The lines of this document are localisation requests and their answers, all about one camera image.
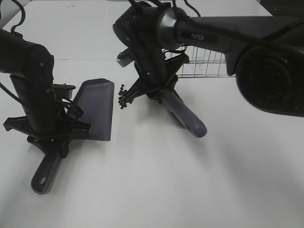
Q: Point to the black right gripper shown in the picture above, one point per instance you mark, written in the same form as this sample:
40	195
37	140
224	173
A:
156	71

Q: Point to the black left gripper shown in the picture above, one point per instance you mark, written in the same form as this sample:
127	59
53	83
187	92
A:
46	117

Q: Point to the pile of coffee beans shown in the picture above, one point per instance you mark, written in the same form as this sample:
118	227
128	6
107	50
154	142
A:
123	98

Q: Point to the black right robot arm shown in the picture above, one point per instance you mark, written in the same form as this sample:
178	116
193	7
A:
264	53

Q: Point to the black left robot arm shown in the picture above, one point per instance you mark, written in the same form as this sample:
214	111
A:
25	59

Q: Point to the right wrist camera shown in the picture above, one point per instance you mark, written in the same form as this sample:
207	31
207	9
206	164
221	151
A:
125	58

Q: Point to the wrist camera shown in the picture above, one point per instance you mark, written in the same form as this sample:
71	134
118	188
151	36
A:
63	91
125	58

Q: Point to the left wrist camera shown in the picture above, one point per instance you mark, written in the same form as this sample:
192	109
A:
63	91

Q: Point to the metal wire rack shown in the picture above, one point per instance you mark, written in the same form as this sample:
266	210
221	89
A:
202	63

